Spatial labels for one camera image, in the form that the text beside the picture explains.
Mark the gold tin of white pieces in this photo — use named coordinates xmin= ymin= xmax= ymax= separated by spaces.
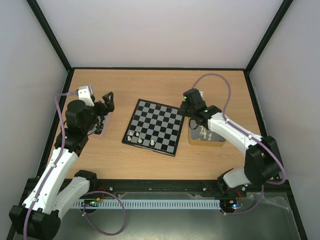
xmin=188 ymin=118 xmax=226 ymax=147

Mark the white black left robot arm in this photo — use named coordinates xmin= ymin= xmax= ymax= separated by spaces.
xmin=9 ymin=88 xmax=115 ymax=240

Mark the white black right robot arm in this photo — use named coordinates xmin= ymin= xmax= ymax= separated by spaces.
xmin=180 ymin=88 xmax=285 ymax=196

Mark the silver tray of black pieces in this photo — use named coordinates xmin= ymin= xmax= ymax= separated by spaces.
xmin=87 ymin=112 xmax=113 ymax=139

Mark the black white chess board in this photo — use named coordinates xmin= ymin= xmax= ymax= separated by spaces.
xmin=121 ymin=99 xmax=185 ymax=157

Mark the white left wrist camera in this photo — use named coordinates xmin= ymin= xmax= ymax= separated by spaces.
xmin=77 ymin=84 xmax=95 ymax=107

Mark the black cage frame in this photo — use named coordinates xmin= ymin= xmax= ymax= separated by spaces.
xmin=19 ymin=0 xmax=308 ymax=240

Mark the light blue cable duct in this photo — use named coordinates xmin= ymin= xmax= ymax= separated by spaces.
xmin=88 ymin=199 xmax=221 ymax=210

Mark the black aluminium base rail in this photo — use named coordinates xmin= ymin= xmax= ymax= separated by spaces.
xmin=24 ymin=178 xmax=291 ymax=198

